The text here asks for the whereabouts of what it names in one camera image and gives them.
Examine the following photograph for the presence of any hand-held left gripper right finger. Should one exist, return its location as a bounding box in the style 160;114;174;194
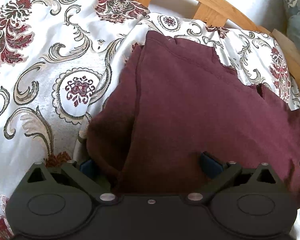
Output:
185;151;277;204

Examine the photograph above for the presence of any white floral bedspread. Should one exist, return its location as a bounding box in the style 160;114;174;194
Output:
0;0;300;240

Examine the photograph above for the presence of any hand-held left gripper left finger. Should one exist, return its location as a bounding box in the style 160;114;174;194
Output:
27;158;119;205

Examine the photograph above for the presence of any wooden bed frame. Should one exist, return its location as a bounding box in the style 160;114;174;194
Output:
134;0;300;98

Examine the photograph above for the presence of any maroon long-sleeve shirt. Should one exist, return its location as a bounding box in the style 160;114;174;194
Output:
86;30;300;209

